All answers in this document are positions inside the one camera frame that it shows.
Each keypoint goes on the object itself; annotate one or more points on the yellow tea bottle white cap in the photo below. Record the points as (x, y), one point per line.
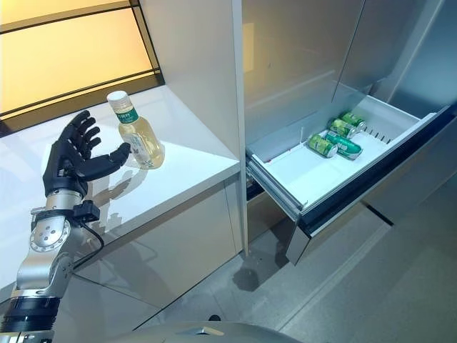
(143, 143)

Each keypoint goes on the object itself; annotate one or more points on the stainless steel fridge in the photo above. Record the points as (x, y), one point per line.
(292, 53)

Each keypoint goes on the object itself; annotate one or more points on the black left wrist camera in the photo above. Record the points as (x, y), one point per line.
(85, 211)

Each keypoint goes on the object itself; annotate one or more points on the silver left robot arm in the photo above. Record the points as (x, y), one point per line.
(43, 243)

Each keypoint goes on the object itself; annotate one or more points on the tall beige cabinet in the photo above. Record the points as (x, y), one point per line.
(196, 71)

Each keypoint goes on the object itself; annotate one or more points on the green drink can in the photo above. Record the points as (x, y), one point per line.
(321, 144)
(341, 126)
(353, 119)
(350, 146)

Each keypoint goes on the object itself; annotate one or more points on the white fridge drawer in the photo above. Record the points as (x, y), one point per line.
(307, 171)

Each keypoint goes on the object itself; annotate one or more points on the grey robot torso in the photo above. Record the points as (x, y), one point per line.
(200, 334)

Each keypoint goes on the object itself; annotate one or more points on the black framed lit window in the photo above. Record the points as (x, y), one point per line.
(71, 53)

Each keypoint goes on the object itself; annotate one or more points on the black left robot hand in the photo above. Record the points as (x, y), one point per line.
(68, 160)

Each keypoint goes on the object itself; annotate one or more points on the black left robot foot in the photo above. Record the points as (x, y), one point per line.
(214, 317)

